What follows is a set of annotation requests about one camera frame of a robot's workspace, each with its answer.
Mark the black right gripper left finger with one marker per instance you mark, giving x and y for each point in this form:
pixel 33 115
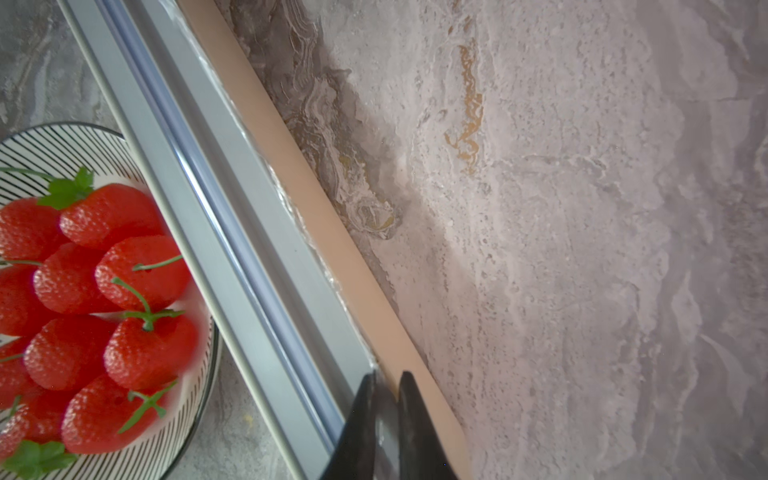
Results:
pixel 354 456

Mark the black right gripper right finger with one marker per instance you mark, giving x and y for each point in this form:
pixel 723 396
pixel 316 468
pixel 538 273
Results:
pixel 421 455

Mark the cream plastic wrap dispenser box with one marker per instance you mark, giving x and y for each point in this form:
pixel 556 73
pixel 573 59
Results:
pixel 301 313

